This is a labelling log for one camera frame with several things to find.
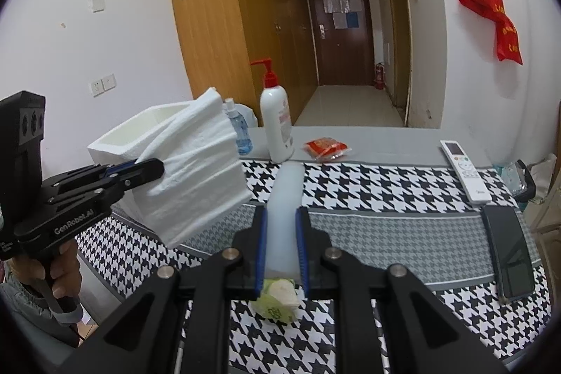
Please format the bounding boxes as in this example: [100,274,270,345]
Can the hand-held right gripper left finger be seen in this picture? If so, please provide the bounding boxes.
[72,205,269,374]

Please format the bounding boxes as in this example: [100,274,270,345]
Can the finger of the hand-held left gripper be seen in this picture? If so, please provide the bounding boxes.
[55,162,140,183]
[44,158,165,204]

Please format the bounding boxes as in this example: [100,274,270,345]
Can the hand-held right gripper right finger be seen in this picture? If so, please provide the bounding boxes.
[295,206,511,374]

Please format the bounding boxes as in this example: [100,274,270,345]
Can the white foam box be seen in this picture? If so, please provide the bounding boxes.
[88,101,207,222]

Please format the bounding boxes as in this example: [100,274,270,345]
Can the white towel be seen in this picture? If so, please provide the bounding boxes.
[134,87,251,249]

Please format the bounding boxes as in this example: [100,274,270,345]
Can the green tissue packet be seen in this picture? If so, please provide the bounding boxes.
[253,275,305,324]

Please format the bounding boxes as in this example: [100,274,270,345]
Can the person's left forearm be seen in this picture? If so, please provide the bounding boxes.
[0,278,84,357]

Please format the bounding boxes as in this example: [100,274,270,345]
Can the person's left hand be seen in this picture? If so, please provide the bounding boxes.
[4,241,83,301]

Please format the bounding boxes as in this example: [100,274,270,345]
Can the houndstooth table mat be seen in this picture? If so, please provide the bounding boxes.
[74,159,553,374]

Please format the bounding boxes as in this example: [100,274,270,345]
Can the blue spray bottle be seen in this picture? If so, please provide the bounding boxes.
[223,97,253,156]

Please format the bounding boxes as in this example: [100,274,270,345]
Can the red snack packet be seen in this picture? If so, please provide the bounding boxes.
[303,137,354,162]

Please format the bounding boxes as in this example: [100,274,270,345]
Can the light blue cloth bundle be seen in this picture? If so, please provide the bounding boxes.
[239,104,260,128]

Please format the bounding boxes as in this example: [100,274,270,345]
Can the white lotion pump bottle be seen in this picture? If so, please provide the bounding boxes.
[250,59,295,163]

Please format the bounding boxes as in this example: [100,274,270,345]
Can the wooden wardrobe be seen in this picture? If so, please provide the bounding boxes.
[165,0,318,126]

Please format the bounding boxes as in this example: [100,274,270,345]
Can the white remote control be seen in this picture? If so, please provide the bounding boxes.
[440,140,491,206]

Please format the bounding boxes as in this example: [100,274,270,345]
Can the dark brown entrance door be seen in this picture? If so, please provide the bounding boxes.
[305,0,378,86]

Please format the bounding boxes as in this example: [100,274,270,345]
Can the black smartphone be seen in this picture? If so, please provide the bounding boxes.
[481,205,536,305]

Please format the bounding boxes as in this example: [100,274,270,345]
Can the clear plastic packet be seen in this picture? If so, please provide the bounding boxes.
[500,159,536,200]

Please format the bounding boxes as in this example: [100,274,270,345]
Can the wooden side door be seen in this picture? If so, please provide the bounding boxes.
[383,0,415,112]

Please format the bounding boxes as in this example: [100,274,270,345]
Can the grey paper notices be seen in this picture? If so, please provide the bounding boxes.
[323,0,361,30]

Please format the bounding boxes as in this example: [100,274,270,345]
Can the red plastic bag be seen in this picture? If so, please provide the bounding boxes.
[455,0,523,66]

